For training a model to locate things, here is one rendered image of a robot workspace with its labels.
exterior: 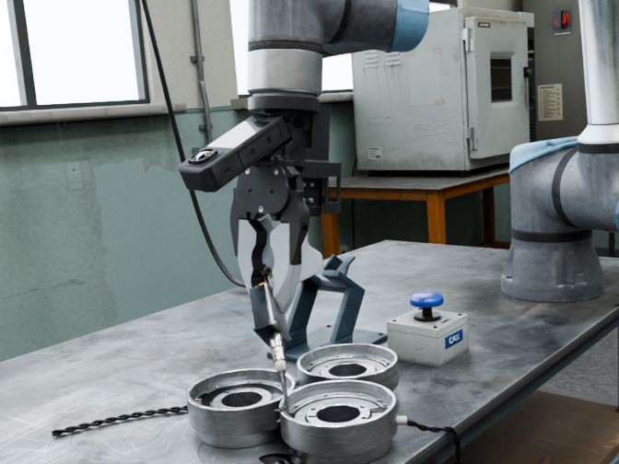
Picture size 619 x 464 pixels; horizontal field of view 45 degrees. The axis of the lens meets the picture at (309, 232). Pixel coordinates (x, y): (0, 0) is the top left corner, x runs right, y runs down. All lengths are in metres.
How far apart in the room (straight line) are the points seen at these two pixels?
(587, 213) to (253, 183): 0.49
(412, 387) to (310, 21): 0.39
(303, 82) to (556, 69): 3.94
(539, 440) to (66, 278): 1.61
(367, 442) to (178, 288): 2.10
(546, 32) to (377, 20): 3.90
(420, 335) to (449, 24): 2.20
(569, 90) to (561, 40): 0.29
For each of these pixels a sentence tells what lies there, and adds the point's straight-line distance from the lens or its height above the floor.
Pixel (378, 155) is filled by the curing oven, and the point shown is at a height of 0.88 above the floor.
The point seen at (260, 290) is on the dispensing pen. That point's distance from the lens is 0.73.
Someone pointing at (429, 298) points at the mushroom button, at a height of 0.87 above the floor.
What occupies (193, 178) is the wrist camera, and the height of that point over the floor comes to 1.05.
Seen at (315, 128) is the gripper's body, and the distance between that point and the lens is 0.76.
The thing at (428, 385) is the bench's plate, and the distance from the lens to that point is 0.82.
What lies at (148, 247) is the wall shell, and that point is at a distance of 2.60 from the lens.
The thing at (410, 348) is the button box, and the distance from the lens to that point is 0.88.
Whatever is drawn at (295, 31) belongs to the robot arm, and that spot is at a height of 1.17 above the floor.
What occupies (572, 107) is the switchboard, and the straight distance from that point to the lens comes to 4.59.
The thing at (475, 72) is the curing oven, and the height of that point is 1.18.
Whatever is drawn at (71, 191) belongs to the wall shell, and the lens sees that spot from 2.43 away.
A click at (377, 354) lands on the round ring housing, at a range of 0.82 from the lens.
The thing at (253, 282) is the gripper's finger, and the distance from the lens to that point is 0.75.
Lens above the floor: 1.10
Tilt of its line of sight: 10 degrees down
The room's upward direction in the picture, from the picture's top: 4 degrees counter-clockwise
